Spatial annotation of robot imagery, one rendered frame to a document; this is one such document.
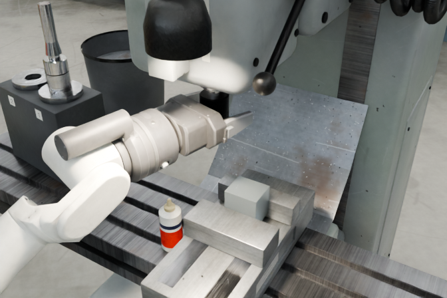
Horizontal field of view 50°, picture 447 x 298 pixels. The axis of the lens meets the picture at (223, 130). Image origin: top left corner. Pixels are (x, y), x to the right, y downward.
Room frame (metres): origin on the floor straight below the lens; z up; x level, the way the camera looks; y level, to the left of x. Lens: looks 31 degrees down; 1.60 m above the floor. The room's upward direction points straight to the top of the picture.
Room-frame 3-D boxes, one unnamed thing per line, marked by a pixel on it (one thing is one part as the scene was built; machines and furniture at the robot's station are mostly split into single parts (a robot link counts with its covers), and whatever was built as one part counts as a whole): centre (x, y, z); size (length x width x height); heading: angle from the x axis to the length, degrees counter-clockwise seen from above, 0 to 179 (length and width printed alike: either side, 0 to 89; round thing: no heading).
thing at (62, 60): (0.91, 0.34, 1.22); 0.05 x 0.05 x 0.01
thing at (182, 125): (0.61, 0.08, 1.23); 0.13 x 0.12 x 0.10; 44
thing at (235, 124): (0.63, -0.02, 1.23); 0.06 x 0.02 x 0.03; 134
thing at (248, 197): (0.64, -0.04, 1.07); 0.06 x 0.05 x 0.06; 60
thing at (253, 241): (0.60, -0.01, 1.05); 0.15 x 0.06 x 0.04; 60
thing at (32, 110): (0.94, 0.38, 1.06); 0.22 x 0.12 x 0.20; 52
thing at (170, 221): (0.66, 0.10, 1.01); 0.04 x 0.04 x 0.11
